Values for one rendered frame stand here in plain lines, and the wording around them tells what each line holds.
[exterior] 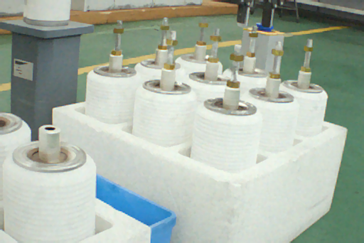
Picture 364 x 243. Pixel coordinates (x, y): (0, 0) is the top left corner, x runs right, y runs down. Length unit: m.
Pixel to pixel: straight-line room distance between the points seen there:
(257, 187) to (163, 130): 0.17
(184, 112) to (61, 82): 0.36
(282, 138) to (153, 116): 0.20
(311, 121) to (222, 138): 0.25
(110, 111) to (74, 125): 0.07
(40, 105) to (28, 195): 0.58
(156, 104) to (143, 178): 0.11
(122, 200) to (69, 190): 0.29
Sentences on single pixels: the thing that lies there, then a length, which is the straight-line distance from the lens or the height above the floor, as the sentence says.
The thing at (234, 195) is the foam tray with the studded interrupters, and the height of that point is 0.16.
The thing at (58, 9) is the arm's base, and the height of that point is 0.33.
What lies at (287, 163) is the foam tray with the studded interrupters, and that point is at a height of 0.18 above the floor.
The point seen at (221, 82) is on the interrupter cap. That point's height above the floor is 0.25.
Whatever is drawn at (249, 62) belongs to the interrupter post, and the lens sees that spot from 0.98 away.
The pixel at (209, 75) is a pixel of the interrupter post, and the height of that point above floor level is 0.26.
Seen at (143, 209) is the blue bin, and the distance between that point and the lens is 0.74.
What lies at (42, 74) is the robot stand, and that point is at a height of 0.21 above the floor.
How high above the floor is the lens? 0.45
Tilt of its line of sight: 16 degrees down
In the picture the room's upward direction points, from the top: 7 degrees clockwise
